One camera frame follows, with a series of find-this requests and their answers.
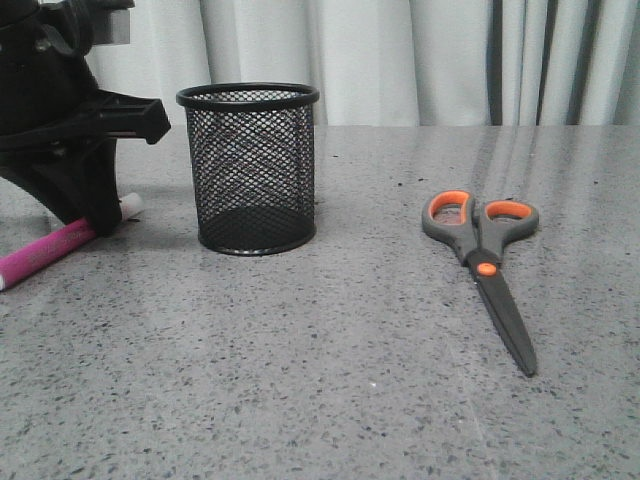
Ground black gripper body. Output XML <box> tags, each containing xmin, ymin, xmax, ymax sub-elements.
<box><xmin>1</xmin><ymin>1</ymin><xmax>170</xmax><ymax>150</ymax></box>

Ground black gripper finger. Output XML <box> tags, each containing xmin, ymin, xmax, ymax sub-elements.
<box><xmin>1</xmin><ymin>137</ymin><xmax>123</xmax><ymax>236</ymax></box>

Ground pink marker pen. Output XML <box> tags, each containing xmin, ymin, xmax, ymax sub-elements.
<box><xmin>0</xmin><ymin>192</ymin><xmax>144</xmax><ymax>293</ymax></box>

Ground black and orange scissors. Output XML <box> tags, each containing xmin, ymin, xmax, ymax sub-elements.
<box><xmin>422</xmin><ymin>190</ymin><xmax>539</xmax><ymax>377</ymax></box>

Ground black mesh pen cup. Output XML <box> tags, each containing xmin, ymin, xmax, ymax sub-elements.
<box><xmin>176</xmin><ymin>83</ymin><xmax>320</xmax><ymax>256</ymax></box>

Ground grey-white curtain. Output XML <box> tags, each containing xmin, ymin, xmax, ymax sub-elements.
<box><xmin>89</xmin><ymin>1</ymin><xmax>639</xmax><ymax>126</ymax></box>

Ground silver camera mount block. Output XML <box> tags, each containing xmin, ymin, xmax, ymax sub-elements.
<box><xmin>91</xmin><ymin>9</ymin><xmax>131</xmax><ymax>45</ymax></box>

